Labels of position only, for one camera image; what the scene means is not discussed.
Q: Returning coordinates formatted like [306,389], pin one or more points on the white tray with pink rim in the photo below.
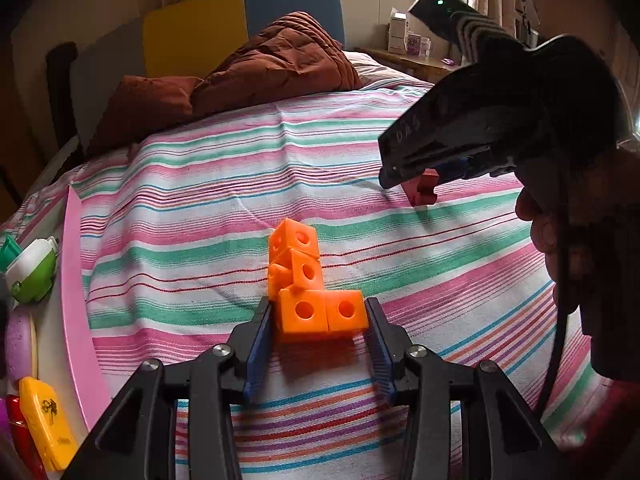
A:
[66,358]

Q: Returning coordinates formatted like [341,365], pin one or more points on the white box on shelf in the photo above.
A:
[398,32]

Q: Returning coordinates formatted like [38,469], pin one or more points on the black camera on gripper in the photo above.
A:
[476,35]

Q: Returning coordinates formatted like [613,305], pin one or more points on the striped pink green bedspread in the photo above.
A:
[174,255]

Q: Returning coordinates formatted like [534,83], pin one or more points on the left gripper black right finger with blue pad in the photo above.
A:
[501,436]

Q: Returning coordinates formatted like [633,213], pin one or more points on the red puzzle piece block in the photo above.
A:
[420,190]

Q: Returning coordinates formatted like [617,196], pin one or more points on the rust brown quilted duvet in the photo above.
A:
[293,56]

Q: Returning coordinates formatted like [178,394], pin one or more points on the green white plastic container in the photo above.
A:
[29,271]

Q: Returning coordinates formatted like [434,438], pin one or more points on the yellow plastic tag toy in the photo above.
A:
[47,423]

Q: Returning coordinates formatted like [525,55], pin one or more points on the person's right hand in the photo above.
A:
[585,220]

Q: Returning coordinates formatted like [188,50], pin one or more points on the wooden bedside shelf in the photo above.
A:
[426,69]

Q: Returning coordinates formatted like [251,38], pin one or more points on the orange linked cube blocks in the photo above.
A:
[304,308]

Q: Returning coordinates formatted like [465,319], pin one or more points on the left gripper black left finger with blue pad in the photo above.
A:
[136,436]

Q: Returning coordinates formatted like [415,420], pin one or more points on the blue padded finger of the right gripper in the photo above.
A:
[452,170]

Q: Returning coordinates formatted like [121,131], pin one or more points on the grey yellow blue headboard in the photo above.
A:
[188,38]

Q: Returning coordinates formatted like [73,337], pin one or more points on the purple ridged toy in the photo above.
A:
[20,345]

